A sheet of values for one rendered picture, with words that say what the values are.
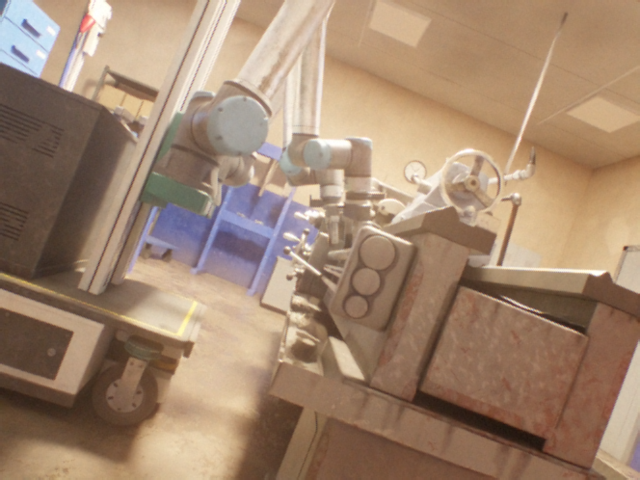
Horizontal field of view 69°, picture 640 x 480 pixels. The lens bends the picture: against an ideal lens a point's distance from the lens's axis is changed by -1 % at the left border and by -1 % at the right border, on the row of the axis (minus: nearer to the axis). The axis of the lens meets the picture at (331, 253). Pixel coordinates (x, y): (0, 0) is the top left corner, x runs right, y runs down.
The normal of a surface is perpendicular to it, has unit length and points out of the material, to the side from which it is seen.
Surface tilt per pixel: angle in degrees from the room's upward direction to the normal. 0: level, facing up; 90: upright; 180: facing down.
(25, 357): 90
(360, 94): 90
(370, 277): 90
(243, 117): 95
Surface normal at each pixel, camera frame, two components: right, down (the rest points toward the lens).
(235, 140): 0.51, 0.27
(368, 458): 0.07, -0.01
